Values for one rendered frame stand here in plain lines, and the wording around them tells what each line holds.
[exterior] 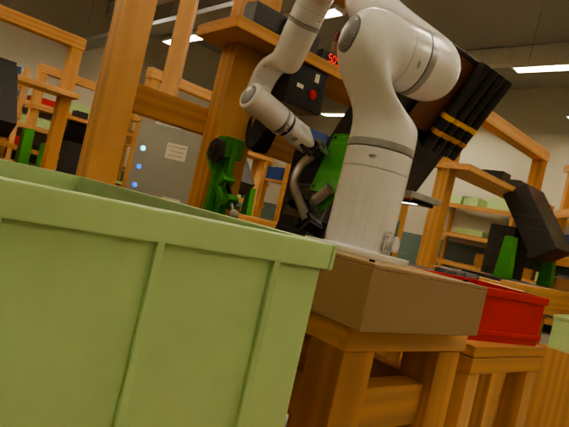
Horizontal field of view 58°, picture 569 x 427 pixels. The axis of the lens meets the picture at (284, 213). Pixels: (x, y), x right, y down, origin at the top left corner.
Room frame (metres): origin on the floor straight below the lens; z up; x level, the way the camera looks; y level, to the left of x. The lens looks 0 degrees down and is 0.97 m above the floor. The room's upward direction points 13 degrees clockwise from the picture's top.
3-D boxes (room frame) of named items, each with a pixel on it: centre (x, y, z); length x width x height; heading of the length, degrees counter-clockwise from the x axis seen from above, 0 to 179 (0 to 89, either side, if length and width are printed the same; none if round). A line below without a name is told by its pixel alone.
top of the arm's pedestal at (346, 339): (0.92, -0.14, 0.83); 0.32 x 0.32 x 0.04; 40
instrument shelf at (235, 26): (1.93, 0.01, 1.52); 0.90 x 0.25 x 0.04; 130
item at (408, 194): (1.71, -0.29, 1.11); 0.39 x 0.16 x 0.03; 40
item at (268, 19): (1.72, 0.20, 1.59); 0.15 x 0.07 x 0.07; 130
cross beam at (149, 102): (2.02, 0.08, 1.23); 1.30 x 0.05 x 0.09; 130
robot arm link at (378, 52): (0.91, -0.12, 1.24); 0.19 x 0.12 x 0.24; 115
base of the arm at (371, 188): (0.92, -0.14, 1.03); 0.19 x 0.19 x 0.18
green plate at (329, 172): (1.64, -0.15, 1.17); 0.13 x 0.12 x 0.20; 130
